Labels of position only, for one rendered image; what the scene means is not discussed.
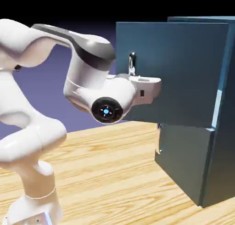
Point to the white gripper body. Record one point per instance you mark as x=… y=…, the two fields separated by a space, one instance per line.
x=153 y=85

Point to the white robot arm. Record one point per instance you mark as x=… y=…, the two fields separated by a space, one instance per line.
x=18 y=100

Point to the large blue cabinet door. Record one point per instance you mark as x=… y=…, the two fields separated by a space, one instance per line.
x=183 y=63

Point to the small blue cabinet door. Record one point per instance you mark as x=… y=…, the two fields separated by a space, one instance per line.
x=183 y=158

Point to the blue cabinet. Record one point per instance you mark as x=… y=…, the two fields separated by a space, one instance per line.
x=225 y=136

